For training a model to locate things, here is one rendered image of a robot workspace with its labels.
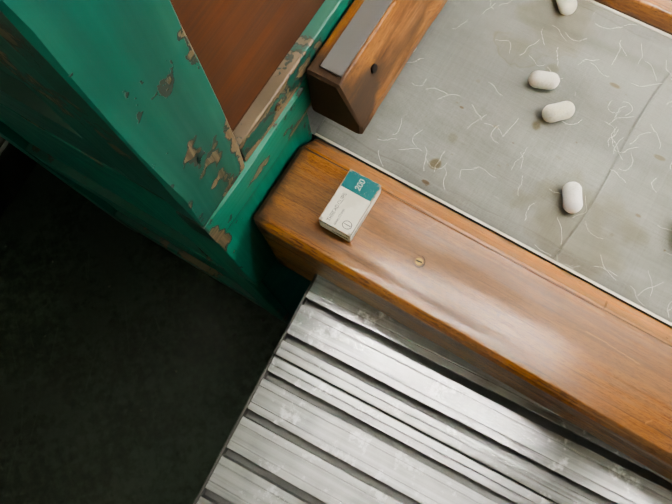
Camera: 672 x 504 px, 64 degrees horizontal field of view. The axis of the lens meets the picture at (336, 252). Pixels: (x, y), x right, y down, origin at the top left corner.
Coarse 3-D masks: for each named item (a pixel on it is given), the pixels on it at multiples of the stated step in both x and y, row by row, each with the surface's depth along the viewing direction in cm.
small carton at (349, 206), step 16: (352, 176) 52; (336, 192) 52; (352, 192) 52; (368, 192) 52; (336, 208) 51; (352, 208) 51; (368, 208) 52; (320, 224) 53; (336, 224) 51; (352, 224) 51
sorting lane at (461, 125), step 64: (448, 0) 62; (512, 0) 62; (448, 64) 60; (512, 64) 60; (576, 64) 59; (640, 64) 59; (320, 128) 59; (384, 128) 58; (448, 128) 58; (512, 128) 58; (576, 128) 57; (640, 128) 57; (448, 192) 56; (512, 192) 56; (640, 192) 55; (576, 256) 54; (640, 256) 54
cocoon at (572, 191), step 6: (564, 186) 55; (570, 186) 54; (576, 186) 54; (564, 192) 54; (570, 192) 54; (576, 192) 54; (564, 198) 54; (570, 198) 54; (576, 198) 53; (564, 204) 54; (570, 204) 54; (576, 204) 53; (582, 204) 54; (570, 210) 54; (576, 210) 54
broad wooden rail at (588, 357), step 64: (320, 192) 54; (384, 192) 54; (320, 256) 53; (384, 256) 52; (448, 256) 52; (512, 256) 52; (448, 320) 50; (512, 320) 50; (576, 320) 50; (640, 320) 51; (512, 384) 56; (576, 384) 48; (640, 384) 48; (640, 448) 48
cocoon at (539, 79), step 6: (534, 72) 58; (540, 72) 57; (546, 72) 57; (552, 72) 57; (534, 78) 57; (540, 78) 57; (546, 78) 57; (552, 78) 57; (558, 78) 57; (534, 84) 58; (540, 84) 57; (546, 84) 57; (552, 84) 57; (558, 84) 58
